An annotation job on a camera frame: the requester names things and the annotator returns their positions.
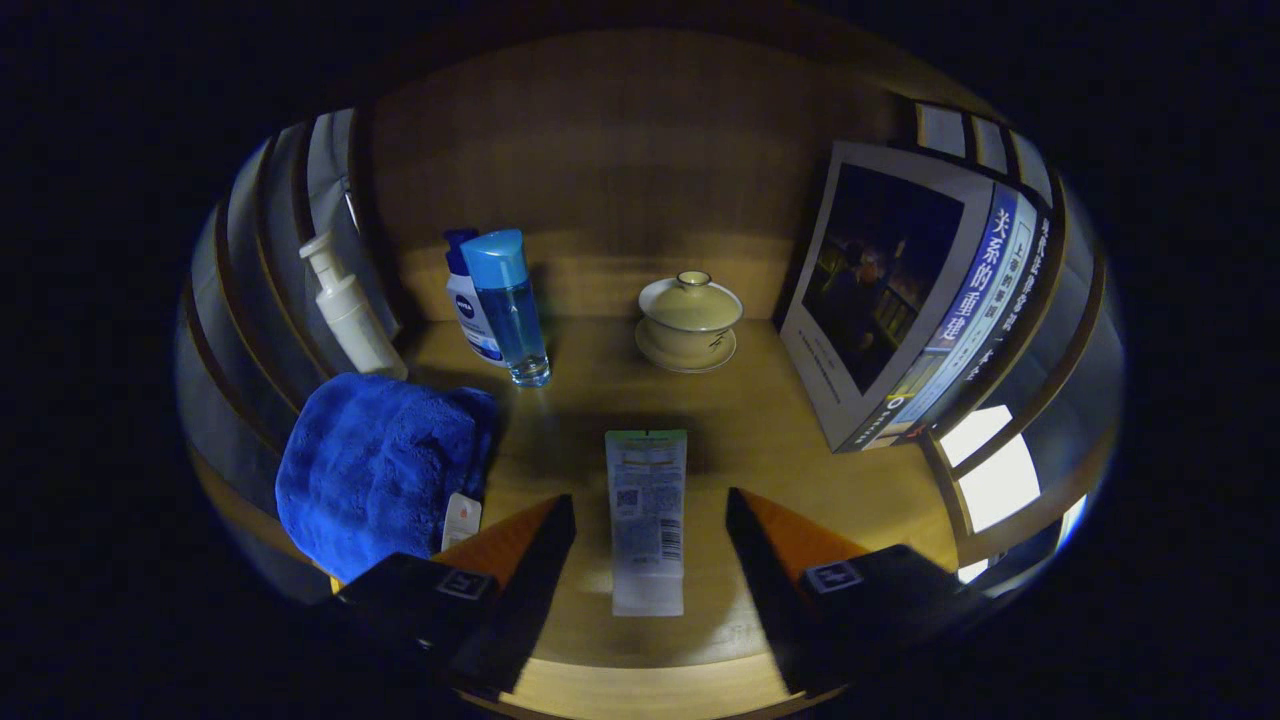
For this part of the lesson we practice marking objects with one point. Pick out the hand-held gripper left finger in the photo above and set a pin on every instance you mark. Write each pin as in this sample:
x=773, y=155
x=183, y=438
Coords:
x=520, y=600

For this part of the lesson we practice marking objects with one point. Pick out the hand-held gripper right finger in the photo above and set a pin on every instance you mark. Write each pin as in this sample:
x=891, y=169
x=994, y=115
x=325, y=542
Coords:
x=780, y=600

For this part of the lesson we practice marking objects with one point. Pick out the white cream tube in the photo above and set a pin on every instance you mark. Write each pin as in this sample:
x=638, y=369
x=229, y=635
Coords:
x=645, y=520

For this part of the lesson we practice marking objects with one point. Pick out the wooden countertop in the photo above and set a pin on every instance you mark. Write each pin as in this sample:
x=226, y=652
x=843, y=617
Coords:
x=750, y=430

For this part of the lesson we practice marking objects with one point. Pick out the wooden cabinet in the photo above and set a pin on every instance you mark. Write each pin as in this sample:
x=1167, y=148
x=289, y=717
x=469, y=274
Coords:
x=620, y=150

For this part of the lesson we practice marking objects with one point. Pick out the blue towel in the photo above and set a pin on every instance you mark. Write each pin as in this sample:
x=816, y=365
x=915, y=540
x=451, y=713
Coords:
x=370, y=470

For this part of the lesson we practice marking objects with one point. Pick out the clear blue bottle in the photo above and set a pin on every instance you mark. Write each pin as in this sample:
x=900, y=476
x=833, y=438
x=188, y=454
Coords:
x=510, y=310

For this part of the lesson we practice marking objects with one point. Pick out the lidded ceramic tea cup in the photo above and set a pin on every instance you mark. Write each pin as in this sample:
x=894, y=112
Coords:
x=690, y=320

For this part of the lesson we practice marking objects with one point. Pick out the white lotion bottle blue cap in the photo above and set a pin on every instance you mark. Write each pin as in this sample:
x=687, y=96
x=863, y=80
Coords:
x=465, y=310

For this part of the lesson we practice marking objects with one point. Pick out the white pump bottle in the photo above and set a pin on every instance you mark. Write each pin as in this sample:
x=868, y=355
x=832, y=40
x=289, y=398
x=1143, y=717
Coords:
x=355, y=320

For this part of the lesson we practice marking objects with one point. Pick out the book with blue spine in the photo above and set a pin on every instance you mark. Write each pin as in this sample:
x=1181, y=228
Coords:
x=880, y=270

